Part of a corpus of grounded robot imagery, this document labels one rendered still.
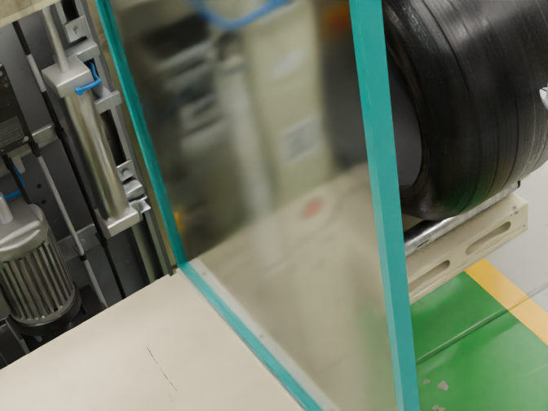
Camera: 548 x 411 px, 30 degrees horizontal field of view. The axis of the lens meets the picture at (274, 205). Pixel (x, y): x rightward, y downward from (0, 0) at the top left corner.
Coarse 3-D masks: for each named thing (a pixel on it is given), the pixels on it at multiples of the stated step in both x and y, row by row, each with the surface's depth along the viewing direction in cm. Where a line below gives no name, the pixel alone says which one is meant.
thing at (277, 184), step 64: (128, 0) 111; (192, 0) 94; (256, 0) 82; (320, 0) 73; (128, 64) 123; (192, 64) 103; (256, 64) 89; (320, 64) 78; (384, 64) 72; (192, 128) 113; (256, 128) 96; (320, 128) 84; (384, 128) 75; (192, 192) 126; (256, 192) 105; (320, 192) 90; (384, 192) 79; (192, 256) 142; (256, 256) 116; (320, 256) 98; (384, 256) 84; (256, 320) 130; (320, 320) 108; (384, 320) 92; (320, 384) 119; (384, 384) 100
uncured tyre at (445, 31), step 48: (384, 0) 165; (432, 0) 162; (480, 0) 164; (528, 0) 166; (432, 48) 162; (480, 48) 163; (528, 48) 167; (432, 96) 165; (480, 96) 164; (528, 96) 169; (432, 144) 172; (480, 144) 168; (528, 144) 176; (432, 192) 180; (480, 192) 178
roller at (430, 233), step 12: (504, 192) 203; (480, 204) 201; (492, 204) 203; (456, 216) 199; (468, 216) 200; (420, 228) 197; (432, 228) 197; (444, 228) 198; (408, 240) 196; (420, 240) 196; (432, 240) 198; (408, 252) 195
